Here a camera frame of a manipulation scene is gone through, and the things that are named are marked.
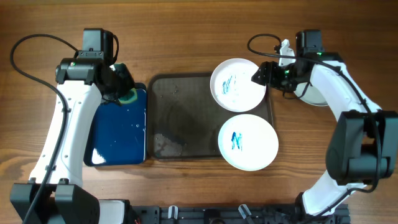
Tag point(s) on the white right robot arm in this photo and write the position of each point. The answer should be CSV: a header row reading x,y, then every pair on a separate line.
x,y
363,147

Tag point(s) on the white plate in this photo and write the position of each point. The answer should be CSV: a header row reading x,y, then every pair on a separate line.
x,y
232,88
248,142

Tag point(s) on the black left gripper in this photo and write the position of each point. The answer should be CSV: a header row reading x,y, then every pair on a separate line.
x,y
128,84

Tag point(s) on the green yellow sponge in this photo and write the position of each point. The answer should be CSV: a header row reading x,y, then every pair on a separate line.
x,y
126,98

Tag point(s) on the pale green plate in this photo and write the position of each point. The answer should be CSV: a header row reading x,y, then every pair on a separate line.
x,y
312,96

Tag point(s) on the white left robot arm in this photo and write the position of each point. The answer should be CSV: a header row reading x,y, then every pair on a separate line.
x,y
54,192

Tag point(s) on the blue water tray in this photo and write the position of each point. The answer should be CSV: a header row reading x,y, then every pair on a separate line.
x,y
118,133

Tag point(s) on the dark brown serving tray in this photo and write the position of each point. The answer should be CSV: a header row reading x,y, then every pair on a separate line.
x,y
183,119

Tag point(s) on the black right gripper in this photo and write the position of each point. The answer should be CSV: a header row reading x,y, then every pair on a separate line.
x,y
265,73

